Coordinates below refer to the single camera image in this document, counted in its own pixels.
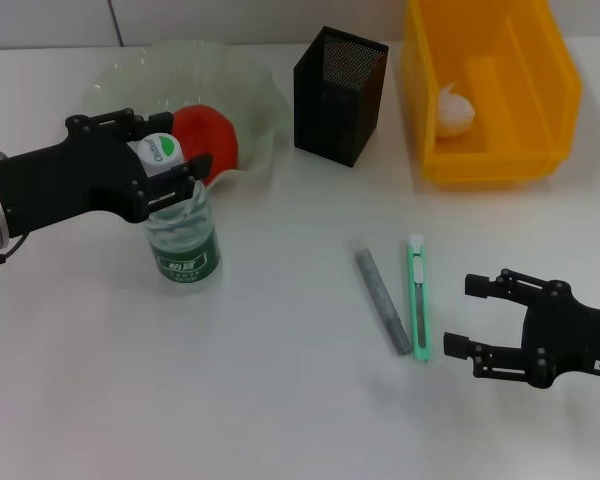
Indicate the pale green wavy fruit plate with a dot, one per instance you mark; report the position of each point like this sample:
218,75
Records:
220,75

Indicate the yellow plastic bin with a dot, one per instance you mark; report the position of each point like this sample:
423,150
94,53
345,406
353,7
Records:
530,100

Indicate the green utility knife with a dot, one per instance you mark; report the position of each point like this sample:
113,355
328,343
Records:
418,305

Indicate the black mesh pen holder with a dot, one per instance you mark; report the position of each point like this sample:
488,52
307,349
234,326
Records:
325,120

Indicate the clear green-label water bottle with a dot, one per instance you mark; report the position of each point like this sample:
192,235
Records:
185,255

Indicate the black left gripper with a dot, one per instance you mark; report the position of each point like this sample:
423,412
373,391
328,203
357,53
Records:
70,180

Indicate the grey glitter pen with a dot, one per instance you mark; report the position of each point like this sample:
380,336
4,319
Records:
380,295

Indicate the white paper ball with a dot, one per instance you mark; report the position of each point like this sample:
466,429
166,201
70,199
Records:
455,112

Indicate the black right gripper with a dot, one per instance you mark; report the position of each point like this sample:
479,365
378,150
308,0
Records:
575,340

